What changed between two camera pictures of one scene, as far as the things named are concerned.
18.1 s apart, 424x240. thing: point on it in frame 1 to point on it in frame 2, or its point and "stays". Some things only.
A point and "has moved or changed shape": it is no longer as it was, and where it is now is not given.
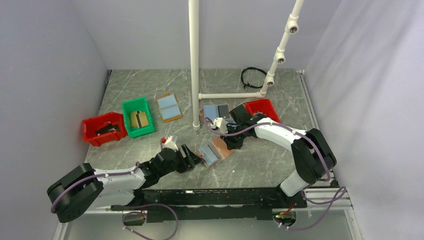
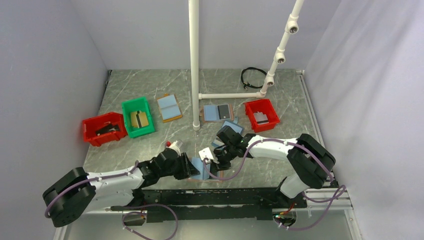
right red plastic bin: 264,106 stays
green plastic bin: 138,104 stays
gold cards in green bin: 139,119 stays
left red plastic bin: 91,125 stays
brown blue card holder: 214,151 has moved or changed shape
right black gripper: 232,144 to 220,163
